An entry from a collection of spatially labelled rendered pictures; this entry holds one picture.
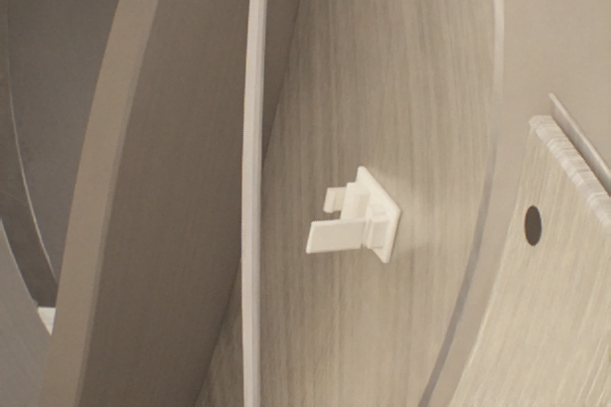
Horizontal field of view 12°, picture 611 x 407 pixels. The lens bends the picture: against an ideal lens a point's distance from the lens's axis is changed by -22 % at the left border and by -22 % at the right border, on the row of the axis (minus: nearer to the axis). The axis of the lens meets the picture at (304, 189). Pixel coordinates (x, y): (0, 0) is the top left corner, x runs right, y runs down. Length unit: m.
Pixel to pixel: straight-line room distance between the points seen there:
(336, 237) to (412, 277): 0.02
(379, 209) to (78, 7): 0.95
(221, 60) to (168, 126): 0.02
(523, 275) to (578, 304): 0.04
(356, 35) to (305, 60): 0.03
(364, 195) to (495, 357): 0.09
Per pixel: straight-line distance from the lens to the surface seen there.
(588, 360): 0.82
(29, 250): 1.69
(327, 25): 0.96
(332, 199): 0.94
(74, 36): 1.87
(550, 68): 0.85
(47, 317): 1.65
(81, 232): 1.00
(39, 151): 1.83
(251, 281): 0.94
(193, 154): 0.98
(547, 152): 0.84
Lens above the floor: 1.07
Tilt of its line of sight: 6 degrees down
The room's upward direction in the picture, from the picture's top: 1 degrees counter-clockwise
